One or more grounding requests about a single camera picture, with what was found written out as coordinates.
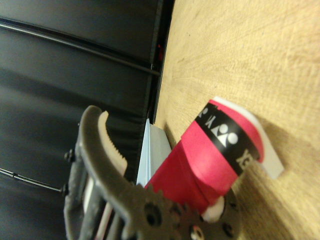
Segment black curtain stand pole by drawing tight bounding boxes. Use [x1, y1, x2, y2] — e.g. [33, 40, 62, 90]
[0, 16, 162, 77]
[0, 167, 64, 193]

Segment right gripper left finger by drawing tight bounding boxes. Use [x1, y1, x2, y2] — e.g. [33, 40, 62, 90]
[61, 147, 127, 240]

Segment blue litter tray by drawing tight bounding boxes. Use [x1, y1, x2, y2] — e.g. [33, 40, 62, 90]
[136, 118, 173, 187]

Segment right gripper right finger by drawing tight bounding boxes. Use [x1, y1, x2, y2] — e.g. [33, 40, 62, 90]
[77, 104, 178, 240]

